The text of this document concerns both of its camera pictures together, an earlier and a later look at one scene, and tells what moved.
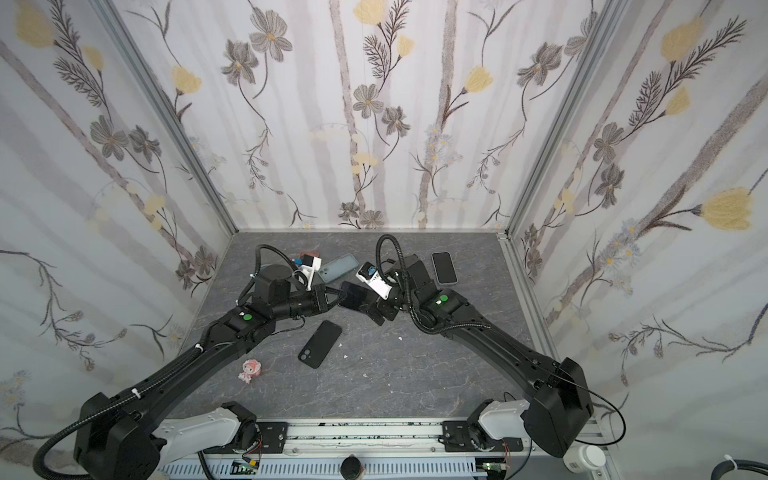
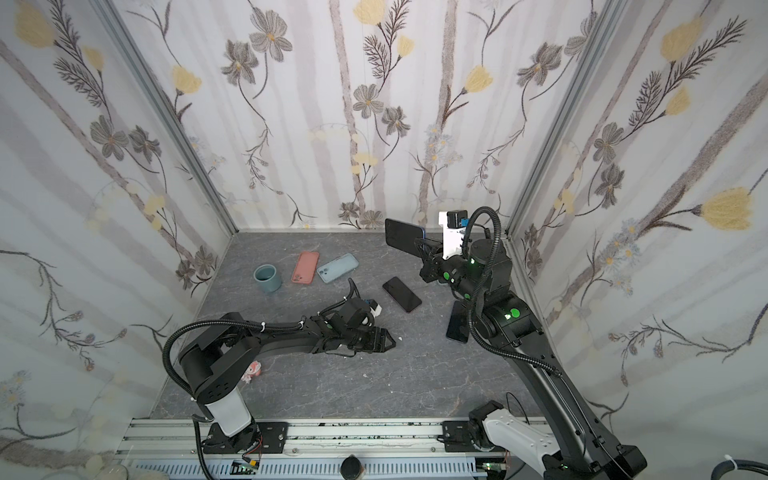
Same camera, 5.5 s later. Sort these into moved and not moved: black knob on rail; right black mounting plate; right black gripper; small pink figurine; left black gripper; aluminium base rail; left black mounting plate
Moved: left black gripper; right black gripper
Not moved: left black mounting plate; aluminium base rail; right black mounting plate; black knob on rail; small pink figurine
